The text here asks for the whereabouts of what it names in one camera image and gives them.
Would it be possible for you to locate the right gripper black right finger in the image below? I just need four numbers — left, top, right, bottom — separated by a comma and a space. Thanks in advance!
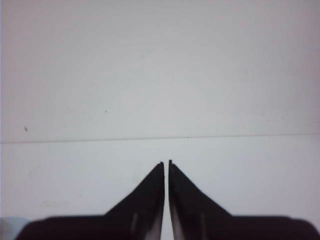
168, 160, 320, 240

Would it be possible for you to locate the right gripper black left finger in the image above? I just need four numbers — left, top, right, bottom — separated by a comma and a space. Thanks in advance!
16, 162, 165, 240

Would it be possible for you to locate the light blue round plate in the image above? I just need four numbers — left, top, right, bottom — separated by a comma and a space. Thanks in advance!
0, 216, 31, 240

